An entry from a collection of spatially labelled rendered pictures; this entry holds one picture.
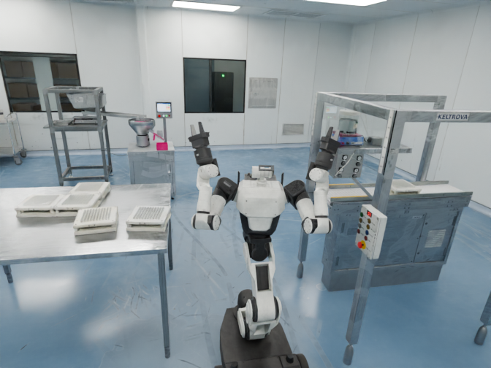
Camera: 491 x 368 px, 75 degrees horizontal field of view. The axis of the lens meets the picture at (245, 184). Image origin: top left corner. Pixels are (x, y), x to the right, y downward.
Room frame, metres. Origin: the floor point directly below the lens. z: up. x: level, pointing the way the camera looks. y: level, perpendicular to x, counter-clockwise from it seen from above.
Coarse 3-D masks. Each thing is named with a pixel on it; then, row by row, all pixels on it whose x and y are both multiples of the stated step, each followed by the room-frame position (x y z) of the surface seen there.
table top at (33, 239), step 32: (0, 192) 2.34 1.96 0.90; (32, 192) 2.36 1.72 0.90; (64, 192) 2.39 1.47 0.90; (128, 192) 2.44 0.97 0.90; (160, 192) 2.47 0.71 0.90; (0, 224) 1.82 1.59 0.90; (32, 224) 1.84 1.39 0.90; (64, 224) 1.86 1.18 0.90; (0, 256) 1.47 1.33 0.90; (32, 256) 1.49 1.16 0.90; (64, 256) 1.51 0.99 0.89; (96, 256) 1.54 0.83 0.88
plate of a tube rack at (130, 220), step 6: (168, 210) 1.98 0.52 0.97; (132, 216) 1.87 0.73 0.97; (162, 216) 1.89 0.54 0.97; (126, 222) 1.80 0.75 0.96; (132, 222) 1.80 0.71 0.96; (138, 222) 1.80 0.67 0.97; (144, 222) 1.81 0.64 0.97; (150, 222) 1.81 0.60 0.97; (156, 222) 1.81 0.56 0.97; (162, 222) 1.81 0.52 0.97
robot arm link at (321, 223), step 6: (318, 198) 1.49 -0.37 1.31; (324, 198) 1.49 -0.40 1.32; (318, 204) 1.47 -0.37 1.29; (324, 204) 1.47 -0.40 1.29; (318, 210) 1.46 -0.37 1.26; (324, 210) 1.45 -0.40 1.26; (318, 216) 1.45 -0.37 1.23; (324, 216) 1.44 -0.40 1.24; (312, 222) 1.43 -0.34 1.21; (318, 222) 1.43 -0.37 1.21; (324, 222) 1.43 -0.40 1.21; (318, 228) 1.42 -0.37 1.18; (324, 228) 1.43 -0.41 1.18
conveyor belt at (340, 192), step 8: (328, 192) 2.52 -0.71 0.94; (336, 192) 2.53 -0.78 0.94; (344, 192) 2.54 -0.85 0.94; (352, 192) 2.54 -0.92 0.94; (360, 192) 2.55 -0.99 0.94; (424, 192) 2.61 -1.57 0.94; (432, 192) 2.62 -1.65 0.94; (440, 192) 2.63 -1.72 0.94; (328, 200) 2.36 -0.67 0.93; (360, 200) 2.38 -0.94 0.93
